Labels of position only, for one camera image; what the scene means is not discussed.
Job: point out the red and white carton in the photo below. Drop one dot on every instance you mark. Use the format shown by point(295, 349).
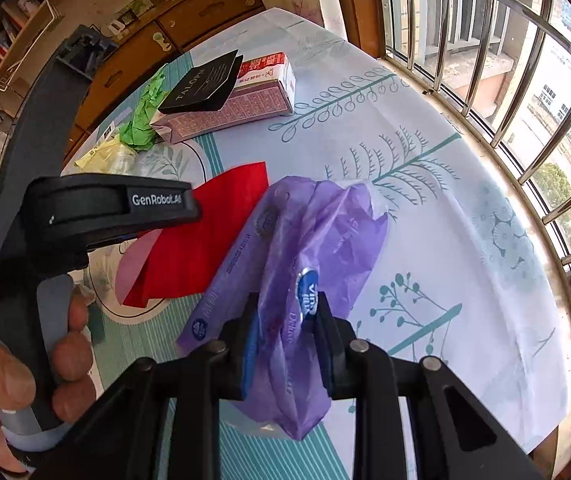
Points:
point(265, 70)

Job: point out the red printed packet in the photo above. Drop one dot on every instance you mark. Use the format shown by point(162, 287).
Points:
point(200, 250)

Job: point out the wooden dresser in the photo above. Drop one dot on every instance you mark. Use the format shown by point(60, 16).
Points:
point(205, 15)

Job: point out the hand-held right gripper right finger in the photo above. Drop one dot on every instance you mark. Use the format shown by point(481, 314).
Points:
point(323, 355)

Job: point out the window with metal grille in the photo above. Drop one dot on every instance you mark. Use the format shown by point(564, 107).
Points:
point(465, 10)

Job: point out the green paper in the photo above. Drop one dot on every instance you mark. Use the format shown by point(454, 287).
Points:
point(140, 125)

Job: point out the pink patterned box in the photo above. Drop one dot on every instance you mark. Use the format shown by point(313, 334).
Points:
point(230, 115)

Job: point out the pale yellow wrapper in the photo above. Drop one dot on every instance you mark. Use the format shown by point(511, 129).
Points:
point(100, 155)

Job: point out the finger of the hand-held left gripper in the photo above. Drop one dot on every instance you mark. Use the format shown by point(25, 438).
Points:
point(35, 125)

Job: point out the purple plastic bag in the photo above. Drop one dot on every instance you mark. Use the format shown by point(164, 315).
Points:
point(305, 240)

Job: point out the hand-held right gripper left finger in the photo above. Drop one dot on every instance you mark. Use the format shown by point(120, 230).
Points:
point(249, 360)

